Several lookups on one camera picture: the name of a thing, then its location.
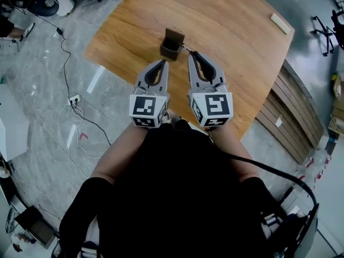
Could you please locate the person's shoe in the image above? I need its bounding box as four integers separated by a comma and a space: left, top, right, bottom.
174, 118, 190, 130
160, 109, 173, 125

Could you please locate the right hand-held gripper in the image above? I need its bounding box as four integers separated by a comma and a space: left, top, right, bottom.
187, 51, 234, 128

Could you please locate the person's black clothing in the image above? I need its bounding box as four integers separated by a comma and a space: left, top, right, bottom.
59, 121, 287, 258

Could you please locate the grey and black bag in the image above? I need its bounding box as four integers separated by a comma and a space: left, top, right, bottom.
260, 203, 321, 258

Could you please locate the white cabinet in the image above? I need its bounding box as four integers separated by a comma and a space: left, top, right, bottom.
0, 84, 30, 162

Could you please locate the wooden slatted panel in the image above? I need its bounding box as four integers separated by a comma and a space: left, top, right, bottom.
254, 60, 324, 165

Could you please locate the cream rectangular block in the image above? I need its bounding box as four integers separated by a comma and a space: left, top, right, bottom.
270, 12, 292, 35

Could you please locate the person's left forearm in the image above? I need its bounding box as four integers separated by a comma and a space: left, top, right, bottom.
90, 122, 151, 183

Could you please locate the black mesh office chair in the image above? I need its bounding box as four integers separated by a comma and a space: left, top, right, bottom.
310, 8, 344, 58

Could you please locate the cardboard box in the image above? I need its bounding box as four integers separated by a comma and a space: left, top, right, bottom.
328, 73, 344, 137

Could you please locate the white floor cable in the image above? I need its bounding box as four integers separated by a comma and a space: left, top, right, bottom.
56, 103, 103, 198

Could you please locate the black shoulder strap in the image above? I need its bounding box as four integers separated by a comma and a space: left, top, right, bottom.
228, 154, 320, 207

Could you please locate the clear plastic bottle pack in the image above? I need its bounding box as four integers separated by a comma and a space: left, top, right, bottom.
295, 148, 333, 191

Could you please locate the small dark brown box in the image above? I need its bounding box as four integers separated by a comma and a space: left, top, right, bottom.
160, 27, 186, 61

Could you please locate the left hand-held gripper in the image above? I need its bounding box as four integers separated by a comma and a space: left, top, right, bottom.
128, 59, 171, 130

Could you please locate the dark open box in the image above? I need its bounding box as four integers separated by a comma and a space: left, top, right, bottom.
14, 205, 56, 250

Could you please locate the white power strip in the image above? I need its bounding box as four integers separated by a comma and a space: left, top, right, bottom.
67, 94, 82, 108

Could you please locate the black floor cable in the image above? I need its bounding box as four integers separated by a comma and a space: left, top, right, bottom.
34, 14, 112, 147

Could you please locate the black round stool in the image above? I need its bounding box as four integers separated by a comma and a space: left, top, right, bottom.
26, 0, 60, 17

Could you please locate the person's left shoe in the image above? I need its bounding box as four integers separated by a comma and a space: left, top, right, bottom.
160, 109, 173, 125

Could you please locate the person's right shoe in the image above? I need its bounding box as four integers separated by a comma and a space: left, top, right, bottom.
174, 118, 190, 130

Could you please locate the person's right forearm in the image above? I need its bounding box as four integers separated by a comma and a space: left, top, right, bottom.
206, 125, 261, 184

